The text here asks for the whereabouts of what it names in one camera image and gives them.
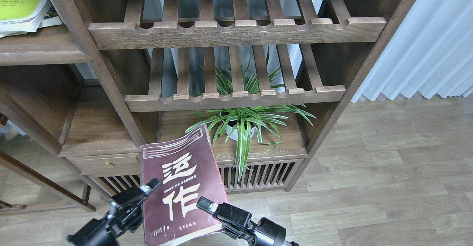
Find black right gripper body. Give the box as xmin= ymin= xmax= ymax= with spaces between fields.
xmin=222 ymin=218 xmax=299 ymax=246

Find white book under paperback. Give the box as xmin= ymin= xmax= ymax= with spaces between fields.
xmin=0 ymin=23 xmax=38 ymax=38

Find slatted cabinet door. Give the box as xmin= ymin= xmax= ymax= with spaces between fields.
xmin=88 ymin=175 xmax=141 ymax=196
xmin=219 ymin=158 xmax=304 ymax=194

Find right slatted cabinet door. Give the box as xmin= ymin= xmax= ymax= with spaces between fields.
xmin=219 ymin=158 xmax=304 ymax=194

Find yellow green cover book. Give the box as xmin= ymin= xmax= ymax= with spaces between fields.
xmin=0 ymin=0 xmax=52 ymax=32

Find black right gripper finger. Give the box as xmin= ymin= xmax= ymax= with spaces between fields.
xmin=197 ymin=196 xmax=253 ymax=232

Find white pleated curtain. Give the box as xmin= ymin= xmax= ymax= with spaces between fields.
xmin=351 ymin=0 xmax=473 ymax=102

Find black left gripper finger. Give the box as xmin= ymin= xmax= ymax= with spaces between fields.
xmin=109 ymin=178 xmax=161 ymax=211

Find colourful 300 paperback book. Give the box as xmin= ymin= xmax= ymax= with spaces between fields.
xmin=39 ymin=6 xmax=64 ymax=28

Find maroon book white characters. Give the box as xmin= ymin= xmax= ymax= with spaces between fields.
xmin=139 ymin=124 xmax=228 ymax=246

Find left slatted cabinet door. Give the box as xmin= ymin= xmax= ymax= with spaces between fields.
xmin=88 ymin=175 xmax=141 ymax=196

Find white plant pot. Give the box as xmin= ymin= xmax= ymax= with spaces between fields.
xmin=225 ymin=124 xmax=256 ymax=142

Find dark wooden bookshelf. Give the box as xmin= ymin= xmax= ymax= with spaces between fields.
xmin=1 ymin=0 xmax=415 ymax=197

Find wooden drawer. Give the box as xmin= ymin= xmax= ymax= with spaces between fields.
xmin=67 ymin=153 xmax=141 ymax=177

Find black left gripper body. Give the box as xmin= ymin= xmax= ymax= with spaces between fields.
xmin=67 ymin=205 xmax=143 ymax=246

